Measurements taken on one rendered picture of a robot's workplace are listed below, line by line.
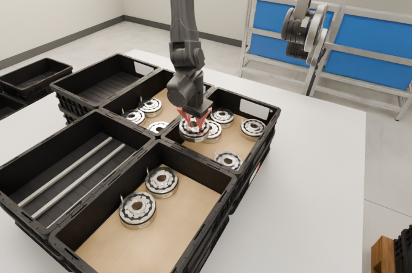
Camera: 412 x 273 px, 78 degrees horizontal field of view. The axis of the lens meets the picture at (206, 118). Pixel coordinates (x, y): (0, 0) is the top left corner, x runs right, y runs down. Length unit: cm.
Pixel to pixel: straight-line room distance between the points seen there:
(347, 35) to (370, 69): 39
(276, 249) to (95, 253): 53
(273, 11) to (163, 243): 240
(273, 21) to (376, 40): 92
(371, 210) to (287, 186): 114
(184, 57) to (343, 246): 77
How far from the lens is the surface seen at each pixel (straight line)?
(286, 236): 96
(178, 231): 78
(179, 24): 69
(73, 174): 97
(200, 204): 82
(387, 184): 237
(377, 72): 288
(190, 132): 83
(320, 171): 119
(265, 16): 281
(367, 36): 275
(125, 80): 140
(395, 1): 358
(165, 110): 115
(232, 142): 100
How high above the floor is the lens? 152
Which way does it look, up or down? 38 degrees down
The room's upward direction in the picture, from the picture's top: 3 degrees clockwise
